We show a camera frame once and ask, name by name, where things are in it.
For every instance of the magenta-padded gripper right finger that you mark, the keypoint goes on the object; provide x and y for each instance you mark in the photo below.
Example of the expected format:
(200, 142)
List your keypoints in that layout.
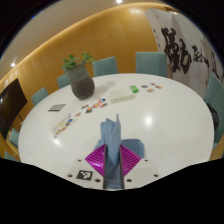
(130, 160)

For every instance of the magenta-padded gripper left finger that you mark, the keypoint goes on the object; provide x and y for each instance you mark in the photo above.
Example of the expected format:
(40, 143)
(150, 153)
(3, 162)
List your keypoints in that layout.
(96, 160)

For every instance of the blue towel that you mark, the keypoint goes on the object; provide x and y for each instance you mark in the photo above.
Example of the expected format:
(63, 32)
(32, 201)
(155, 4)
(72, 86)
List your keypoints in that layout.
(113, 136)

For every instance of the colourful sticker sheet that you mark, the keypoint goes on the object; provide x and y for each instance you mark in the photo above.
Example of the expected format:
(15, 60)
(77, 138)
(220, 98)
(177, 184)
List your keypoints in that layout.
(63, 125)

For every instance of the cluster of colourful round stickers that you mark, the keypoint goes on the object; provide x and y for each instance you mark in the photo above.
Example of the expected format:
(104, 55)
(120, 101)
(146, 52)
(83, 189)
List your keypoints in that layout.
(96, 105)
(150, 88)

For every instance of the white flat box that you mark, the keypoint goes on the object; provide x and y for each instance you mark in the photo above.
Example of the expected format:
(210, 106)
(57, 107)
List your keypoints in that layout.
(122, 96)

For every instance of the grey card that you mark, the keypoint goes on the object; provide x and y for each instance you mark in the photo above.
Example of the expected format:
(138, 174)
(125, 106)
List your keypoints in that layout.
(57, 107)

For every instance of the small green object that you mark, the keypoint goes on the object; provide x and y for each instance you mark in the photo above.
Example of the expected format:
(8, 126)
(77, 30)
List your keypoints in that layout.
(134, 88)

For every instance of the potted plant in grey pot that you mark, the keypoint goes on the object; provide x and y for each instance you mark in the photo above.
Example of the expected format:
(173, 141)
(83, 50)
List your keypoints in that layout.
(81, 83)

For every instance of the group of teal chairs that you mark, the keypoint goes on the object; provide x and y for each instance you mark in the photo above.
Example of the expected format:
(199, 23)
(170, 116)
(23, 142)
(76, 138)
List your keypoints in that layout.
(105, 66)

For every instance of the black bag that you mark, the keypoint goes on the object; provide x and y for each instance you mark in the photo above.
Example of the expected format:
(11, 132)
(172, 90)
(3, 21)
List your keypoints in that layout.
(214, 116)

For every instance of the teal chair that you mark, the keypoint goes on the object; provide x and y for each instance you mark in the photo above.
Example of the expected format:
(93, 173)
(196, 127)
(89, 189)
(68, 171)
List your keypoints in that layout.
(216, 93)

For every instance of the white folding screen with calligraphy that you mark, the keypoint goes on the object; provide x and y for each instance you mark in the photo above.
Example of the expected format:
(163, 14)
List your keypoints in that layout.
(186, 36)

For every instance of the black wall monitor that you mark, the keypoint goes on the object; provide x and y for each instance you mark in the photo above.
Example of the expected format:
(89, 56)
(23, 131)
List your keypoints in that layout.
(11, 106)

